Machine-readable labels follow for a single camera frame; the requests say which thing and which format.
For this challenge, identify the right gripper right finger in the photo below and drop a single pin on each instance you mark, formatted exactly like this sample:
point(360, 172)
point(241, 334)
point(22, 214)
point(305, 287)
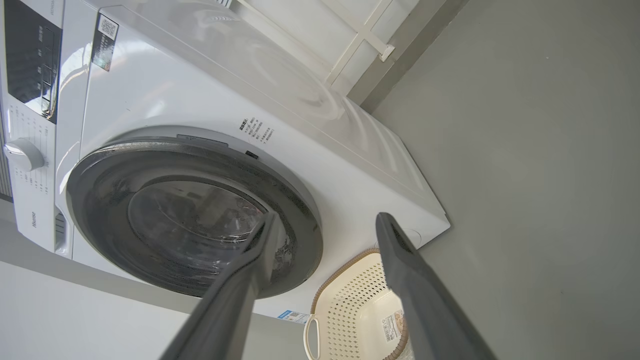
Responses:
point(420, 300)

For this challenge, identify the white washing machine dial knob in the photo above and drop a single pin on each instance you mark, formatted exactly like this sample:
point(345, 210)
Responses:
point(24, 155)

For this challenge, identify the white front-load washing machine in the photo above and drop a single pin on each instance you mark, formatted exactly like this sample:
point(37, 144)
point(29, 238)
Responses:
point(210, 100)

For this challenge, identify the black glass washing machine door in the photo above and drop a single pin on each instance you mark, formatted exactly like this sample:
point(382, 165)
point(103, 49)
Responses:
point(110, 210)

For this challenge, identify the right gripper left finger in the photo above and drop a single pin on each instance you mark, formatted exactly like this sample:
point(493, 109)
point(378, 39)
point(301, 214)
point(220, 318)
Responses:
point(235, 300)

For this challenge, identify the blue energy label sticker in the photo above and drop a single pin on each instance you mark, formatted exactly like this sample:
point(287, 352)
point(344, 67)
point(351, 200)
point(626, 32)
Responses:
point(294, 317)

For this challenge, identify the cream perforated basket brown rim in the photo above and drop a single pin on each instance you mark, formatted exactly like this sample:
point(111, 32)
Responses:
point(350, 310)

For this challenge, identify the cream metal railing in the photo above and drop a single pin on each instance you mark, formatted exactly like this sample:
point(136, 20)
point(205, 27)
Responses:
point(362, 37)

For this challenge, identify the printed food package label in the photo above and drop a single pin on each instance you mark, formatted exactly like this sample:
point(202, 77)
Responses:
point(393, 326)

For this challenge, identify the black QR code sticker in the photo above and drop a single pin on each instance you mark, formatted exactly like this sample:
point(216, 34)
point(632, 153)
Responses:
point(105, 42)

